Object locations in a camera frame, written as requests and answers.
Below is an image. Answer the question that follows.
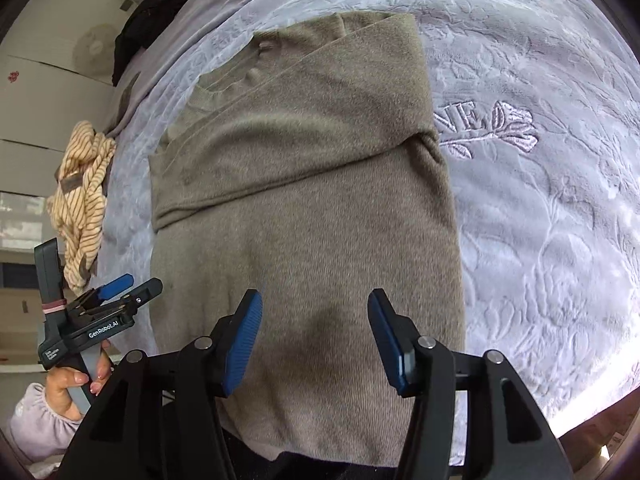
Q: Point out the black clothing pile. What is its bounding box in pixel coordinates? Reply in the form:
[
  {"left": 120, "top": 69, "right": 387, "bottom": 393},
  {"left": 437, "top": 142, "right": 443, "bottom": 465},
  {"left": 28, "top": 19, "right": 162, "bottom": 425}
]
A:
[{"left": 111, "top": 0, "right": 211, "bottom": 87}]

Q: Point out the white fan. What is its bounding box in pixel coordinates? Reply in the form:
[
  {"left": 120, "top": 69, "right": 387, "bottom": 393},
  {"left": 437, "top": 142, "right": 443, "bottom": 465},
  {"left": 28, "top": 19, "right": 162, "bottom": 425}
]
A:
[{"left": 72, "top": 24, "right": 121, "bottom": 77}]

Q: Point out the lavender embossed blanket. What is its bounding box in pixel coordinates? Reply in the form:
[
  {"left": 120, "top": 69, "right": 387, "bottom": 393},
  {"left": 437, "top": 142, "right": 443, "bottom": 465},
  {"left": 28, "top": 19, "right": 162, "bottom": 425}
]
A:
[{"left": 97, "top": 0, "right": 640, "bottom": 423}]

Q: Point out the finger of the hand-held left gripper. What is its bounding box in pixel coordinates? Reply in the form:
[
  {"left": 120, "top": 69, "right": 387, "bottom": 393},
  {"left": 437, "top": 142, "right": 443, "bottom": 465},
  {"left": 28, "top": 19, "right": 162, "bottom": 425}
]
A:
[
  {"left": 92, "top": 278, "right": 163, "bottom": 317},
  {"left": 75, "top": 274, "right": 135, "bottom": 311}
]

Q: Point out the beige striped garment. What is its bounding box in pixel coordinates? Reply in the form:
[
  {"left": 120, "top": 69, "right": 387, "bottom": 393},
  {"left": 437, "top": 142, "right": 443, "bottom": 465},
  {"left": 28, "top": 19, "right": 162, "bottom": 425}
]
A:
[{"left": 48, "top": 120, "right": 117, "bottom": 297}]

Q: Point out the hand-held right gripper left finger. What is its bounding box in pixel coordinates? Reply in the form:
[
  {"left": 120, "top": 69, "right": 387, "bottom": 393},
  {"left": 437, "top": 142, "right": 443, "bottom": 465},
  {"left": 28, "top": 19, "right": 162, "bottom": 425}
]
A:
[{"left": 62, "top": 289, "right": 264, "bottom": 480}]

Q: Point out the person's left hand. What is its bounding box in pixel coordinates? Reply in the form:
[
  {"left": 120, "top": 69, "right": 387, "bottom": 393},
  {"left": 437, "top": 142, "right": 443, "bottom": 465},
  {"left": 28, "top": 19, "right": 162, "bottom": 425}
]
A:
[{"left": 45, "top": 341, "right": 112, "bottom": 419}]

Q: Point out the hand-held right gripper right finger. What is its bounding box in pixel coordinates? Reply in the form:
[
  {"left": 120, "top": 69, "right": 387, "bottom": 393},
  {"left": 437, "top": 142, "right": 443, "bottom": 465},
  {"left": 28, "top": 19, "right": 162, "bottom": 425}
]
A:
[{"left": 367, "top": 288, "right": 573, "bottom": 480}]

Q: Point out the olive knit sweater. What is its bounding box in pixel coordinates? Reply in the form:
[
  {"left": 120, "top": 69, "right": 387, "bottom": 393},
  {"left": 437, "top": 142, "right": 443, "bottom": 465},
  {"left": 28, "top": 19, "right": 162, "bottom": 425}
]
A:
[{"left": 148, "top": 11, "right": 467, "bottom": 468}]

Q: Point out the person's left forearm lilac sleeve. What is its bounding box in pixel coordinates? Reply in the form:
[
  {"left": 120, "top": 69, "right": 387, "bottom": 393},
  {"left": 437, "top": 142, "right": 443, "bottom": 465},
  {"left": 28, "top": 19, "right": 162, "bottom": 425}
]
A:
[{"left": 9, "top": 382, "right": 83, "bottom": 462}]

